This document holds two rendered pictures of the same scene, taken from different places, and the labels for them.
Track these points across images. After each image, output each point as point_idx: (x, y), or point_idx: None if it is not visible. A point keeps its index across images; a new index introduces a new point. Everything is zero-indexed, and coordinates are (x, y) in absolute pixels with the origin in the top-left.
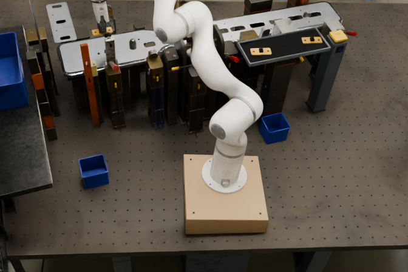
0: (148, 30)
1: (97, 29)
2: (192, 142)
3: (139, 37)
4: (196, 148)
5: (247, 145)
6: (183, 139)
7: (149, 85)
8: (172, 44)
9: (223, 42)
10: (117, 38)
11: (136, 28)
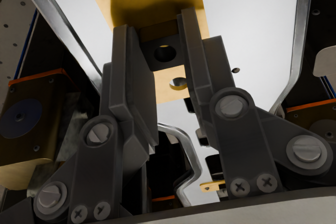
0: (279, 94)
1: None
2: (20, 56)
3: (244, 72)
4: (8, 61)
5: None
6: (23, 40)
7: (58, 52)
8: (188, 148)
9: None
10: None
11: (316, 51)
